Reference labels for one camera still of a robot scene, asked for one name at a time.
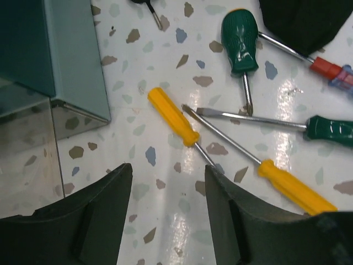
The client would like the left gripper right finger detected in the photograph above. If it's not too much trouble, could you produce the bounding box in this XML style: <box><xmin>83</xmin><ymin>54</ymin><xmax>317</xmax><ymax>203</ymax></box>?
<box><xmin>205</xmin><ymin>165</ymin><xmax>352</xmax><ymax>264</ymax></box>

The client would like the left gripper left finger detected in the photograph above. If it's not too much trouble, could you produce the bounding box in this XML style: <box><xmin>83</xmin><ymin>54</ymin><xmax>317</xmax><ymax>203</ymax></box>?
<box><xmin>1</xmin><ymin>163</ymin><xmax>132</xmax><ymax>264</ymax></box>

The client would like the yellow screwdriver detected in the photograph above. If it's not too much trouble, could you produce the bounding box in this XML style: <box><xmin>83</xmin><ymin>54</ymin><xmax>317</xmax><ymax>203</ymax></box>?
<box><xmin>147</xmin><ymin>87</ymin><xmax>222</xmax><ymax>173</ymax></box>
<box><xmin>181</xmin><ymin>104</ymin><xmax>338</xmax><ymax>216</ymax></box>

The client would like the transparent drawer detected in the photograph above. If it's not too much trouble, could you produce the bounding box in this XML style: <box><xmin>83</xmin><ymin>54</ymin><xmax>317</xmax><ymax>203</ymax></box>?
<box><xmin>1</xmin><ymin>78</ymin><xmax>108</xmax><ymax>218</ymax></box>

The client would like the teal drawer box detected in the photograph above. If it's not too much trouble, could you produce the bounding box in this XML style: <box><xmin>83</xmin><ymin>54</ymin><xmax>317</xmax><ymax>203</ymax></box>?
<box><xmin>1</xmin><ymin>1</ymin><xmax>111</xmax><ymax>123</ymax></box>

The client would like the green long screwdriver front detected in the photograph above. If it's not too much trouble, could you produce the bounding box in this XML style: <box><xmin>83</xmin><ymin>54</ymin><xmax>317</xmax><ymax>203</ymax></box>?
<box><xmin>196</xmin><ymin>108</ymin><xmax>352</xmax><ymax>148</ymax></box>

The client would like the blue red screwdriver front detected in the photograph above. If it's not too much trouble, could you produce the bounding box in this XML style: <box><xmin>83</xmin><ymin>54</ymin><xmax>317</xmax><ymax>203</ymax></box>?
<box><xmin>258</xmin><ymin>32</ymin><xmax>352</xmax><ymax>96</ymax></box>

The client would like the green stubby screwdriver right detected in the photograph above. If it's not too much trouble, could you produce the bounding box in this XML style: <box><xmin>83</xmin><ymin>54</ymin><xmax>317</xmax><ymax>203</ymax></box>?
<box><xmin>221</xmin><ymin>9</ymin><xmax>259</xmax><ymax>116</ymax></box>

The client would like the black cloth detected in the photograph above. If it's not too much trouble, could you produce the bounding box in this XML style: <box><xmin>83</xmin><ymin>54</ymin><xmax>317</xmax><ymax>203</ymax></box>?
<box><xmin>259</xmin><ymin>0</ymin><xmax>352</xmax><ymax>55</ymax></box>

